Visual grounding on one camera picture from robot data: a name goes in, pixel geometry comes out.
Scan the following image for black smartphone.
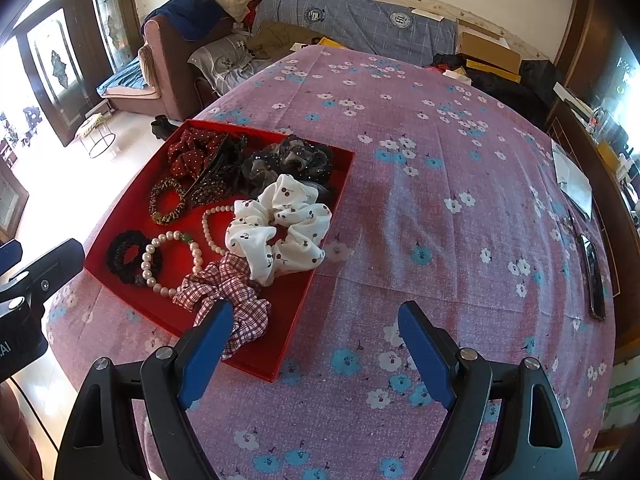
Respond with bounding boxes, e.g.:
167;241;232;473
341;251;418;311
580;233;607;322

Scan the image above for wooden glass door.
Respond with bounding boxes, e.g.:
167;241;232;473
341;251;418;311
14;0;147;148

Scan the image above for white paper sheet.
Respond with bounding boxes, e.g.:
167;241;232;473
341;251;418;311
551;140;594;221

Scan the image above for red tray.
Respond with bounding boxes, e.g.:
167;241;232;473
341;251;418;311
83;119;356;383

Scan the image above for leopard print scrunchie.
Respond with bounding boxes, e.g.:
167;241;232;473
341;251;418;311
149;178;187;226

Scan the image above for leopard print hair clip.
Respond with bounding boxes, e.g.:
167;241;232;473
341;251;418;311
187;175;237;207

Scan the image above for grey patterned pillow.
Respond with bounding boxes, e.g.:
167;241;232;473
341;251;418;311
187;30;274;97

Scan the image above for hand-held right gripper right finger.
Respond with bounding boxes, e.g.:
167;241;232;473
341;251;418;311
397;301;581;480

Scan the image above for thin black hair tie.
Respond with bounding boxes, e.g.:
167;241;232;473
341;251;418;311
106;230;147;277

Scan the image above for pearl bracelet with green bead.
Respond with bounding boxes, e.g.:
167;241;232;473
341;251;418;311
141;231;204;297

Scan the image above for black hair clip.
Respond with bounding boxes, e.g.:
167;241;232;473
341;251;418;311
186;132;250;196

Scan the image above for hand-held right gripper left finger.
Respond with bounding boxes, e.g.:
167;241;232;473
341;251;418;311
54;300;236;480

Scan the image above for plain pearl bracelet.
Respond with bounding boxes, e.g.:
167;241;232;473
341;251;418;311
201;203;247;262

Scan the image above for black shoes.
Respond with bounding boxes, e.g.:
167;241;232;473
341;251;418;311
151;115;177;142

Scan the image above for round wire stool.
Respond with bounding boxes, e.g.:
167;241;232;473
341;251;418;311
75;114;117;159

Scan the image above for navy blue cloth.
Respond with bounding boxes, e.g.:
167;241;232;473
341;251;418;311
154;0;236;43

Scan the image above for white cherry print scrunchie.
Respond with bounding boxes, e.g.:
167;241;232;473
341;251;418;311
224;174;333;287

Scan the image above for pink sofa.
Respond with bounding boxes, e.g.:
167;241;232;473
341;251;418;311
96;10;261;122

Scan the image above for dark grey dotted scrunchie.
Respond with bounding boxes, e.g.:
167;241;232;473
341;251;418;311
241;135;335;201

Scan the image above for wooden cabinet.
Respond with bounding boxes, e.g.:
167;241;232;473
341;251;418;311
0;160;29;242

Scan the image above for black cable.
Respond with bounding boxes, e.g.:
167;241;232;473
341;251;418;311
9;379;62;453

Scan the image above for person's left forearm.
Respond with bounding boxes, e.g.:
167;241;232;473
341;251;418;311
0;390;45;480

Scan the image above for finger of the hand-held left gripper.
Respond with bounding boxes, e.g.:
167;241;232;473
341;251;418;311
0;240;24;279
10;239;86;322

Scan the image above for olive brown cloth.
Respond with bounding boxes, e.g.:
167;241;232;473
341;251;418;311
247;22;326;61

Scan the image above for teal seat cushion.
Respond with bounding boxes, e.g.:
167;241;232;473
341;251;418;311
97;55;152;97

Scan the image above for pink floral tablecloth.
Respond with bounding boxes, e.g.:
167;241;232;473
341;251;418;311
45;44;621;480

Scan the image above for red white plaid scrunchie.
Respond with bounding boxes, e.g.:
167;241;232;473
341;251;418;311
172;253;272;361

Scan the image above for yellow box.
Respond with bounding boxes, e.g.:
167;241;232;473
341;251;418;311
464;57;522;85

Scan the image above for wooden sideboard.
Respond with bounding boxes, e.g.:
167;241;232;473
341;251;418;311
545;0;640;361

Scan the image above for red dotted scrunchie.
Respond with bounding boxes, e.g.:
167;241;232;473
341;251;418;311
166;128;227;179

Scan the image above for blue grey plaid sofa cover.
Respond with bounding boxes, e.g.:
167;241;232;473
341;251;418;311
252;0;459;68

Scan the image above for brown cardboard box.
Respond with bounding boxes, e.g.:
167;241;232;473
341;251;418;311
456;17;524;75

